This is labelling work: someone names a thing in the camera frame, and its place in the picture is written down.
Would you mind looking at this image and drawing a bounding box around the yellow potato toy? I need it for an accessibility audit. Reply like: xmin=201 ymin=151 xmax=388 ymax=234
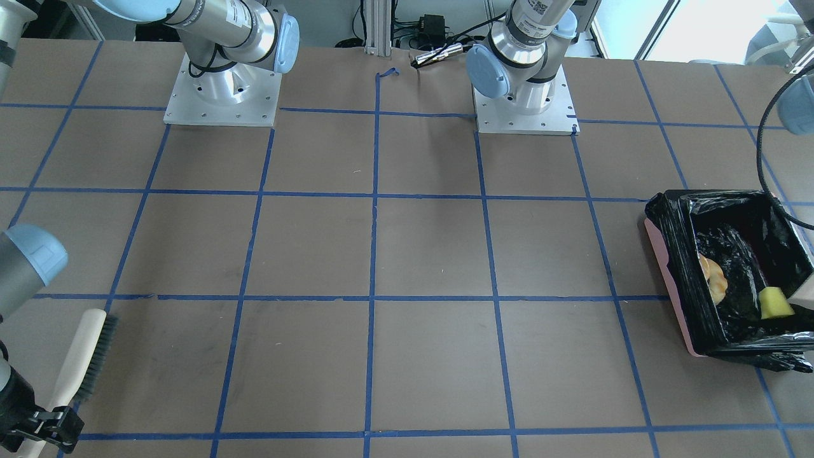
xmin=700 ymin=255 xmax=729 ymax=305

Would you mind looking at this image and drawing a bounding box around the aluminium frame post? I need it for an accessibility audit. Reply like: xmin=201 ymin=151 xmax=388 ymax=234
xmin=360 ymin=1 xmax=396 ymax=58

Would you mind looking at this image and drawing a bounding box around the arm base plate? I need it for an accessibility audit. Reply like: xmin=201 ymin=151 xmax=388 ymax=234
xmin=163 ymin=55 xmax=283 ymax=128
xmin=472 ymin=66 xmax=581 ymax=135

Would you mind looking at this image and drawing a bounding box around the green yellow sponge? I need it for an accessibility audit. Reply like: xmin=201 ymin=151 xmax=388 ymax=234
xmin=759 ymin=286 xmax=796 ymax=320

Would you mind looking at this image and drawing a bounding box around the beige hand brush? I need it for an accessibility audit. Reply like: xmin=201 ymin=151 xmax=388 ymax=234
xmin=13 ymin=309 xmax=118 ymax=457

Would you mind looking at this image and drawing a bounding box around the black lined trash bin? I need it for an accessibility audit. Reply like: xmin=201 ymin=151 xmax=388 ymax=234
xmin=644 ymin=190 xmax=812 ymax=373

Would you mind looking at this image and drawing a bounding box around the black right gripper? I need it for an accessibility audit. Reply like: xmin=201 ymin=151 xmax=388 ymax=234
xmin=1 ymin=363 xmax=85 ymax=454

